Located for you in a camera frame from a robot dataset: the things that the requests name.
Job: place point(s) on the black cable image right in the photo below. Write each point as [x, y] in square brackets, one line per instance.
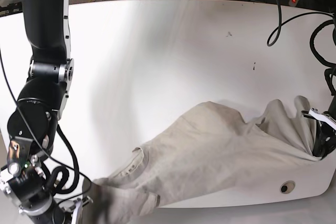
[273, 37]

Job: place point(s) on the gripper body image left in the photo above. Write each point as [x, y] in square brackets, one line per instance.
[31, 189]

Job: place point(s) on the beige T-shirt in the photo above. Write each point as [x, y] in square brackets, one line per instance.
[207, 149]

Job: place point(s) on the right table cable grommet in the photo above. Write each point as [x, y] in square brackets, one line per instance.
[287, 187]

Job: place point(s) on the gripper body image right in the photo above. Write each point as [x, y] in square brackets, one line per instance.
[325, 123]

